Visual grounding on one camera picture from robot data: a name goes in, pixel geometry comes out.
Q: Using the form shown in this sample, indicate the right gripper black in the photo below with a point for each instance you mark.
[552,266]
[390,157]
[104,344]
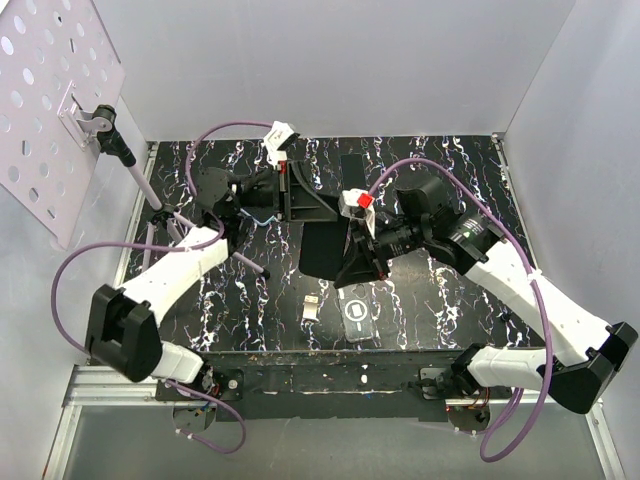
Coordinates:
[357,266]

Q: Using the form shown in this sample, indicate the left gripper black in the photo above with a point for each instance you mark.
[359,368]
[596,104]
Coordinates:
[302,201]

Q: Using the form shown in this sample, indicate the clear phone case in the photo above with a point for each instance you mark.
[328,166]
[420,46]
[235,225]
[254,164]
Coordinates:
[356,312]

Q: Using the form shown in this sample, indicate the dark phone blue edge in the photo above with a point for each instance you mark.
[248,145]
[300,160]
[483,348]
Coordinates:
[352,172]

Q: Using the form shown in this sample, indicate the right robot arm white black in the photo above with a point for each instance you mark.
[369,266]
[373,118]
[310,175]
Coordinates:
[588,351]

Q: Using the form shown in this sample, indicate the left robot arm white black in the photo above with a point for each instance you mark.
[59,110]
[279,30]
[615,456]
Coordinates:
[124,321]

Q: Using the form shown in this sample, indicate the blue phone on table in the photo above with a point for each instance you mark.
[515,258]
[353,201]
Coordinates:
[259,223]

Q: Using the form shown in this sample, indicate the small white plastic clip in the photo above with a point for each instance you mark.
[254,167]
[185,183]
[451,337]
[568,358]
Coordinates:
[310,308]

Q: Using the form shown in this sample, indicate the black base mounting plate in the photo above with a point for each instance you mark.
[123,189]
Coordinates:
[348,384]

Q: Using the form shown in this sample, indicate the tripod stand lilac black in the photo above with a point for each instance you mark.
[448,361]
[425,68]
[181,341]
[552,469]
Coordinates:
[112,143]

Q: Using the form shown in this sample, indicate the perforated lilac metal plate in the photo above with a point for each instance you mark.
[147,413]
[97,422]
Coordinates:
[58,65]

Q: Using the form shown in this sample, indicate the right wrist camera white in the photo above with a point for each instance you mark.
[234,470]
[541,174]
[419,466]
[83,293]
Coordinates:
[357,204]

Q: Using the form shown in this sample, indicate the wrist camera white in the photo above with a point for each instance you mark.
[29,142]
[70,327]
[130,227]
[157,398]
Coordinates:
[357,204]
[280,137]

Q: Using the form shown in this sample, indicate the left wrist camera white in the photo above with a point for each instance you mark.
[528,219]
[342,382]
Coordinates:
[280,137]

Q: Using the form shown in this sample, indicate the aluminium frame rail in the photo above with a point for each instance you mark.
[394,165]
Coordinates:
[110,428]

